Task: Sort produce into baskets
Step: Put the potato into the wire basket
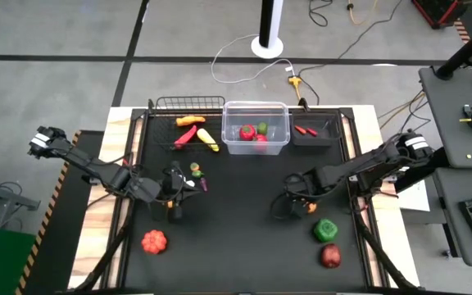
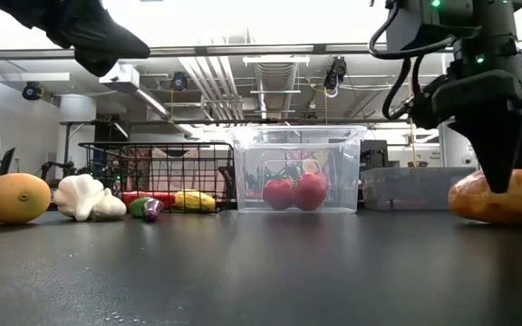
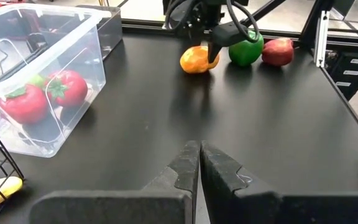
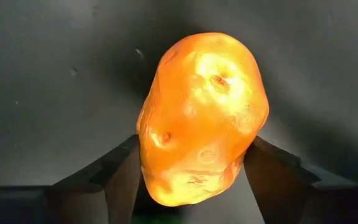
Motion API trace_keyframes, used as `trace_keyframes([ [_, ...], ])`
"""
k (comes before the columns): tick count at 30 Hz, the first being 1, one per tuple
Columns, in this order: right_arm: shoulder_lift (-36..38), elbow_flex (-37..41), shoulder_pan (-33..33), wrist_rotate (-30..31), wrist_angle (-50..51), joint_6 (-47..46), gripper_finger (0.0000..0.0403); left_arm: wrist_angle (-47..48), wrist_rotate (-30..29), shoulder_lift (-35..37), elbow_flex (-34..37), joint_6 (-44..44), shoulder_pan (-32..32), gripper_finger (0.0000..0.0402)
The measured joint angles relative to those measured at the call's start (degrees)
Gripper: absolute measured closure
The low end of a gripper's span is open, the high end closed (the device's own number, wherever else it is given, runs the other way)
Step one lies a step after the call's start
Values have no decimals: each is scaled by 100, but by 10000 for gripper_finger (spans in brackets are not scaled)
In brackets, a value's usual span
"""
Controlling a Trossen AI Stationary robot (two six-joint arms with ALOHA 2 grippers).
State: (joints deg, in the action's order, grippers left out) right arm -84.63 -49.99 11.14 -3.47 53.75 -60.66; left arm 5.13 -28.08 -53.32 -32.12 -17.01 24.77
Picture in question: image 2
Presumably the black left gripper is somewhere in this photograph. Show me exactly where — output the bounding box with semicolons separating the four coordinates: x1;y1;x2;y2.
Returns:
0;0;150;77

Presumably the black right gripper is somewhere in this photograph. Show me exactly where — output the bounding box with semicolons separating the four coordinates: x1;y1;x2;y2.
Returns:
409;70;522;195

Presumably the large white garlic bulb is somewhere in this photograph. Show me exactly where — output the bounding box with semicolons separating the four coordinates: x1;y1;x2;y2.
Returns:
52;173;108;223

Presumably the small white garlic bulb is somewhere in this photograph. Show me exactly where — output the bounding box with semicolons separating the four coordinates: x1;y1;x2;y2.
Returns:
92;187;128;220

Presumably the large red chili pepper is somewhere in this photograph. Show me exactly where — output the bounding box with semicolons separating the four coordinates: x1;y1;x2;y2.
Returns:
121;190;177;209

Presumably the small green pepper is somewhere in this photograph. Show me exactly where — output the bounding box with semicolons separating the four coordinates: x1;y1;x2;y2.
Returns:
128;196;151;219

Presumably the small purple eggplant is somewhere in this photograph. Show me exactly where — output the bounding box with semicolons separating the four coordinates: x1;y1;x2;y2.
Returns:
142;197;165;224

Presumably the yellow lemon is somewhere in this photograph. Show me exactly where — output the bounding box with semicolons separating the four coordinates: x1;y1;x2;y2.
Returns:
0;172;53;225

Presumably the yellow corn cob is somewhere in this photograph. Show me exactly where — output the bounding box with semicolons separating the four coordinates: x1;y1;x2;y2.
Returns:
173;188;218;213

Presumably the red and cream fruit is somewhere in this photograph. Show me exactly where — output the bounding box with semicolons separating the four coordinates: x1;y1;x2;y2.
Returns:
293;171;329;212

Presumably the white cabinet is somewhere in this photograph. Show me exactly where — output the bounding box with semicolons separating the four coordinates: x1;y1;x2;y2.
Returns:
439;121;479;169

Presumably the black ceiling spotlight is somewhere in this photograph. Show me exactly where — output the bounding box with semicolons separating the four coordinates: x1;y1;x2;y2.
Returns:
21;81;44;101
169;71;189;91

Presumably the dark grey plastic bin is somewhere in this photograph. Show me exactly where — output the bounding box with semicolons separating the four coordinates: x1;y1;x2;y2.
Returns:
359;166;479;212

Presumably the black monitor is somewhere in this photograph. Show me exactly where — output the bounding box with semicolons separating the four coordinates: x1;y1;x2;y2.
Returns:
360;139;389;171

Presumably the clear plastic bin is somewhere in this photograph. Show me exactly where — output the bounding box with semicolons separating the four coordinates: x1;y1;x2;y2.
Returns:
227;124;369;215

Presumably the black wire basket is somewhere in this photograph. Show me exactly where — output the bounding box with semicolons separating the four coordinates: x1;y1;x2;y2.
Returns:
78;141;237;214

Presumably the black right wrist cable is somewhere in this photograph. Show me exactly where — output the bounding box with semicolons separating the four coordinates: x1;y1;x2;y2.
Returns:
368;0;459;122

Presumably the silver ceiling duct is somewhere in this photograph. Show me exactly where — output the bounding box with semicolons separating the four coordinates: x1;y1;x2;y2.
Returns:
242;54;310;121

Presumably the black hanging camera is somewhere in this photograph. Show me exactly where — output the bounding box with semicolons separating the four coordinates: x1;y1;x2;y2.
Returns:
324;56;348;99

